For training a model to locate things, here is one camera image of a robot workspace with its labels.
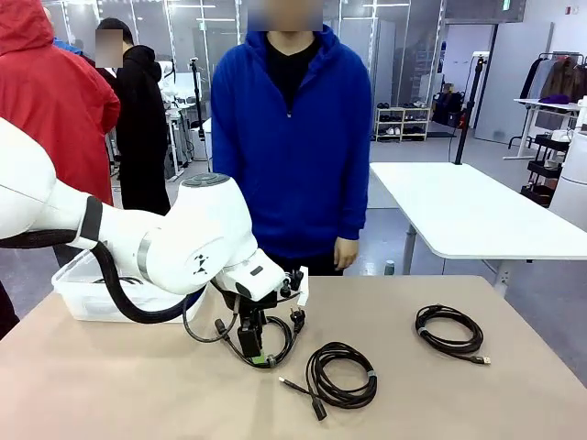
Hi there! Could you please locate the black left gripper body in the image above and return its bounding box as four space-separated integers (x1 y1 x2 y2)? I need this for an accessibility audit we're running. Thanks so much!
224 292 279 331

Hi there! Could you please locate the black power cable coil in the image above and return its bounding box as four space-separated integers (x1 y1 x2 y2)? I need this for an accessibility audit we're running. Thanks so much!
224 305 307 370

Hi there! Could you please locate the person left forearm blue sleeve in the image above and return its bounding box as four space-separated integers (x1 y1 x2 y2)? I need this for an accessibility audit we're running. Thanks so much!
337 150 372 242

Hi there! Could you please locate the person left hand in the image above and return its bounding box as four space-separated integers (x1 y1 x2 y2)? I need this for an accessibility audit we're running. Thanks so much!
333 236 360 271

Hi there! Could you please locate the person in blue hoodie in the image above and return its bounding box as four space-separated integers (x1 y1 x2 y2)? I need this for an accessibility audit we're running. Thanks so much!
210 22 372 276

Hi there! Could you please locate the translucent white storage box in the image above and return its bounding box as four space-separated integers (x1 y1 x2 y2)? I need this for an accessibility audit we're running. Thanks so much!
50 249 207 323

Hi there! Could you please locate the person in black hoodie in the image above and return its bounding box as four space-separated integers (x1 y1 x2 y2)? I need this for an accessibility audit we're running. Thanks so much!
94 16 172 216

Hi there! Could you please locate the black tripod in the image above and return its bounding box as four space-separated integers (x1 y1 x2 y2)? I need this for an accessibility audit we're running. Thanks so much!
189 57 208 161

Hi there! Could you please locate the white table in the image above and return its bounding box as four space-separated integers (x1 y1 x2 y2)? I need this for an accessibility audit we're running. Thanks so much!
369 161 587 288

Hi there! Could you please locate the shoe rack with shoes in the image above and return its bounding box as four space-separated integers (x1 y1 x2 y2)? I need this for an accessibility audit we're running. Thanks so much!
374 103 432 143

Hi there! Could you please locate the person in red jacket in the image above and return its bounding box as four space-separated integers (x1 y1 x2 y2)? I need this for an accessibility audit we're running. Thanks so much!
0 0 121 340

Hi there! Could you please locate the black bags pile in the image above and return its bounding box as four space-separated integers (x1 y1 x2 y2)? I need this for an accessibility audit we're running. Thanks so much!
430 82 473 127

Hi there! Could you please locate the black stand pole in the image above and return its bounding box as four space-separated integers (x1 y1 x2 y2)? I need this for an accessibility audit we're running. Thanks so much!
453 49 490 166

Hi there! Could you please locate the white desk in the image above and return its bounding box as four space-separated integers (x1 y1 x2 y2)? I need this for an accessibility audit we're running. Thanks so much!
503 96 583 161

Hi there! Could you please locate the black shelf trolley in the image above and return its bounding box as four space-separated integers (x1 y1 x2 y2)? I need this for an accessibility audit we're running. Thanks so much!
520 132 572 207

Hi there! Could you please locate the white round machine housing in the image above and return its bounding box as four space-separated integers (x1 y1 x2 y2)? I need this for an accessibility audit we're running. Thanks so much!
548 132 587 230

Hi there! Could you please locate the clothes rack with coats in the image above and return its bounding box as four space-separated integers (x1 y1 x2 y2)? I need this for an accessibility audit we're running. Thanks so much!
520 50 587 105

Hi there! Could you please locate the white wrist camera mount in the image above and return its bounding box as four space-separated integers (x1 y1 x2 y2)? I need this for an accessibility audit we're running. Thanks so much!
215 256 311 309

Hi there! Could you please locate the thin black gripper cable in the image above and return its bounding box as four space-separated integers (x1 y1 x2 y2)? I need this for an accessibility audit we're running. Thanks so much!
182 292 242 345

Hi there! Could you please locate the black braided USB cable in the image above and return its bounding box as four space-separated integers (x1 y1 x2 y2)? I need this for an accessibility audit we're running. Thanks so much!
278 341 380 422
415 303 493 367

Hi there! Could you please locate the black braided robot hose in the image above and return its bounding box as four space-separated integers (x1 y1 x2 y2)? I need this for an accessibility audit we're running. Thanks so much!
0 228 205 325

